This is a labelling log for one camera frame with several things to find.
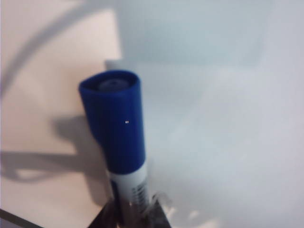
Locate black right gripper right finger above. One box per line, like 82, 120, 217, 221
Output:
142, 190, 178, 228

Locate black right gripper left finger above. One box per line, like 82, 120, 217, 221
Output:
88, 198, 125, 228

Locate blue whiteboard marker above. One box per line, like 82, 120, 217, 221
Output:
78, 68, 155, 225

